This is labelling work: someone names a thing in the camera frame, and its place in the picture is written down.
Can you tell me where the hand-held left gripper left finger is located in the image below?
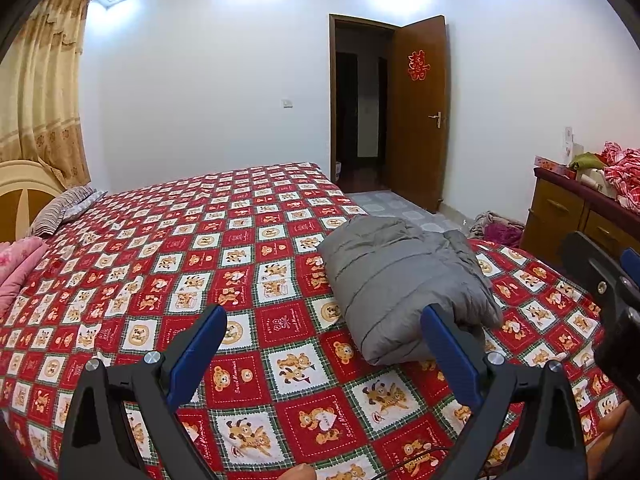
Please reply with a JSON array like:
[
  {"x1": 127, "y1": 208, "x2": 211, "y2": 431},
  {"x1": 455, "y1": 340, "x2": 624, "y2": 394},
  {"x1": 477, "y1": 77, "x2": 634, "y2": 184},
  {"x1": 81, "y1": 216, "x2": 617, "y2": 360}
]
[{"x1": 59, "y1": 304, "x2": 228, "y2": 480}]

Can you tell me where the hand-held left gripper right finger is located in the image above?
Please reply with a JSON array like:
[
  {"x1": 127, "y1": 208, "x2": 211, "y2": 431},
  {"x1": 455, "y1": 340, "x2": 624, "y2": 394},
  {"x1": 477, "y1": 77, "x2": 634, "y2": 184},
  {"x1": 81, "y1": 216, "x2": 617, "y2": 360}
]
[{"x1": 420, "y1": 303, "x2": 588, "y2": 480}]

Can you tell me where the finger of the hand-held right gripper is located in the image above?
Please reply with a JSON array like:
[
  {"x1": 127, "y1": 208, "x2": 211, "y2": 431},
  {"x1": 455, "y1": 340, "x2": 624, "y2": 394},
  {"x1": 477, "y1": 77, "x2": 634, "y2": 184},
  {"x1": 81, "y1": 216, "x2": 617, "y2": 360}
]
[{"x1": 560, "y1": 231, "x2": 640, "y2": 313}]

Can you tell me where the grey puffer jacket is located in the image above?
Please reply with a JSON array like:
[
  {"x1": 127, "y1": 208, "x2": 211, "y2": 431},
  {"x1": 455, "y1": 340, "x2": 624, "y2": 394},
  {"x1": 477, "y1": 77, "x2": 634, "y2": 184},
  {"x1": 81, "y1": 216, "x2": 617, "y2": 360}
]
[{"x1": 317, "y1": 215, "x2": 503, "y2": 367}]

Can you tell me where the magenta clothes pile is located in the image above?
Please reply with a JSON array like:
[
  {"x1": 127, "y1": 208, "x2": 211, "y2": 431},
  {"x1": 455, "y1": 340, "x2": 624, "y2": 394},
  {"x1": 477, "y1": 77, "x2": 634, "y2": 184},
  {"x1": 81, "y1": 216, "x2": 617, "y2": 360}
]
[{"x1": 467, "y1": 210, "x2": 526, "y2": 248}]

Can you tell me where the person's right hand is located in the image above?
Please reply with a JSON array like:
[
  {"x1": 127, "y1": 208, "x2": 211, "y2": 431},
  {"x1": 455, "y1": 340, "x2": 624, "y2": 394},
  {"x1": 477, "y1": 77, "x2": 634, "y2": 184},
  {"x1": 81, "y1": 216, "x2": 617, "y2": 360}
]
[{"x1": 587, "y1": 402, "x2": 632, "y2": 480}]

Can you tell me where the person's left hand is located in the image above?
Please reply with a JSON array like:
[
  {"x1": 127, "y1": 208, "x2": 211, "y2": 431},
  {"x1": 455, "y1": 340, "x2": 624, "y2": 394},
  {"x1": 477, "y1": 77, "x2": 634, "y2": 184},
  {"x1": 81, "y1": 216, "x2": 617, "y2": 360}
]
[{"x1": 272, "y1": 464, "x2": 318, "y2": 480}]

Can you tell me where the brown wooden dresser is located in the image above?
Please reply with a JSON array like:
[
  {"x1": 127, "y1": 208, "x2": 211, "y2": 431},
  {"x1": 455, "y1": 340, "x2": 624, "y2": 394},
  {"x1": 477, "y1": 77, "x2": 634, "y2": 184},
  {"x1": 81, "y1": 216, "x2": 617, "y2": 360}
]
[{"x1": 520, "y1": 167, "x2": 640, "y2": 271}]

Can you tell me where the red bear print bedsheet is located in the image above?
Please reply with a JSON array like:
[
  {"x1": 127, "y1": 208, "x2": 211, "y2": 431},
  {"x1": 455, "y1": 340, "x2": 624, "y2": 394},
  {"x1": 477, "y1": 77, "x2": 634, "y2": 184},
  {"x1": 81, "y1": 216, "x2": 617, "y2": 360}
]
[{"x1": 0, "y1": 161, "x2": 626, "y2": 480}]

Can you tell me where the red white patterned cloth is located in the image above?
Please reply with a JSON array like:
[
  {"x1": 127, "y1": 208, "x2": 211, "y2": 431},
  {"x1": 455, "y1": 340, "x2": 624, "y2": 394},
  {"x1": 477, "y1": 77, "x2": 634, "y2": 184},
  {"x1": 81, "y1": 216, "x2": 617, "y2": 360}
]
[{"x1": 597, "y1": 141, "x2": 640, "y2": 208}]

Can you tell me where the green cloth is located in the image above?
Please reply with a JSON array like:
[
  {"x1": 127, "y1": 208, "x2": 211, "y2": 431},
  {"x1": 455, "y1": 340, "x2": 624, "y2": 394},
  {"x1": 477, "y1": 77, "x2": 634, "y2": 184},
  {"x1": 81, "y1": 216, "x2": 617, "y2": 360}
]
[{"x1": 567, "y1": 151, "x2": 608, "y2": 173}]

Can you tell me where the red flat box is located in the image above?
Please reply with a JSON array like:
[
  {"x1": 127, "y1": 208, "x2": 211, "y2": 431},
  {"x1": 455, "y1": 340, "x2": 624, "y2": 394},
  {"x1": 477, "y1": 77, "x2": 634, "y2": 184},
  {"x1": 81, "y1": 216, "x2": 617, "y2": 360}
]
[{"x1": 534, "y1": 155, "x2": 576, "y2": 178}]

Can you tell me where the white paper card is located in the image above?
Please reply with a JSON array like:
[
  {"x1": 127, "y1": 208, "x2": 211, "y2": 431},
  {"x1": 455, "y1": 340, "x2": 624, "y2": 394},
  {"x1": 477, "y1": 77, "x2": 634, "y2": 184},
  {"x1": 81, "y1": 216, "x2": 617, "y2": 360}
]
[{"x1": 562, "y1": 126, "x2": 583, "y2": 161}]

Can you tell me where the grey checked pillow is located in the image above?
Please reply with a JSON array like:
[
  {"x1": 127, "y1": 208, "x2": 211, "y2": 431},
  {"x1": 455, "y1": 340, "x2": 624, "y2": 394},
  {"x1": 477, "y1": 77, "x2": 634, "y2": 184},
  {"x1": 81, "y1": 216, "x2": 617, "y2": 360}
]
[{"x1": 62, "y1": 189, "x2": 108, "y2": 221}]

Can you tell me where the pink folded quilt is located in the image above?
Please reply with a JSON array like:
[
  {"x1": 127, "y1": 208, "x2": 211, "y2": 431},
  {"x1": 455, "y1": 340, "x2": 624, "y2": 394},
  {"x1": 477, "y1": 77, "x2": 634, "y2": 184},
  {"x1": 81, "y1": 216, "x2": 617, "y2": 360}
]
[{"x1": 0, "y1": 236, "x2": 48, "y2": 321}]

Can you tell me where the striped pillow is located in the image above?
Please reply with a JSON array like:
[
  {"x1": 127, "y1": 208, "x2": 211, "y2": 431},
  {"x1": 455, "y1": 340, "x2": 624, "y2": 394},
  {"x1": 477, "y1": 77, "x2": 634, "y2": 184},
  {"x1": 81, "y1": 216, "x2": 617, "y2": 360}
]
[{"x1": 30, "y1": 186, "x2": 96, "y2": 237}]

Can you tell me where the brown wooden door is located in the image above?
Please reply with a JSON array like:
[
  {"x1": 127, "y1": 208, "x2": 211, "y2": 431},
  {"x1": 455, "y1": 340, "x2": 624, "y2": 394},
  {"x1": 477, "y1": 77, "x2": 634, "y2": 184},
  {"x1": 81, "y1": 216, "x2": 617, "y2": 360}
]
[{"x1": 387, "y1": 15, "x2": 447, "y2": 213}]

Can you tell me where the beige patterned curtain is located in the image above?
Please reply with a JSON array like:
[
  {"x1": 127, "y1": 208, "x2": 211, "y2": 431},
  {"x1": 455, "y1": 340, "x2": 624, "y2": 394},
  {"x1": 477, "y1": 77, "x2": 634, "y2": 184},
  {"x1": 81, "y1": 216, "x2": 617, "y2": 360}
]
[{"x1": 0, "y1": 0, "x2": 92, "y2": 188}]

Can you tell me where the black cable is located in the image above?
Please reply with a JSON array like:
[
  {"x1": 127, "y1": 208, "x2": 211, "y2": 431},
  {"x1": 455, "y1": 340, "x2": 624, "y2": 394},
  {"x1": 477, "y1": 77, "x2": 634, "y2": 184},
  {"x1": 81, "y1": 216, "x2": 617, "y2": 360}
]
[{"x1": 370, "y1": 447, "x2": 453, "y2": 480}]

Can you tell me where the brown wooden door frame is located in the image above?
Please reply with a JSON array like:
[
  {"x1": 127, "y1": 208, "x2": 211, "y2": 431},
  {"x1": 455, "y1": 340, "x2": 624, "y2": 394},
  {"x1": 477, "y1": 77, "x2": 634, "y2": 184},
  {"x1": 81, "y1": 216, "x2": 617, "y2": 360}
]
[{"x1": 328, "y1": 13, "x2": 401, "y2": 193}]

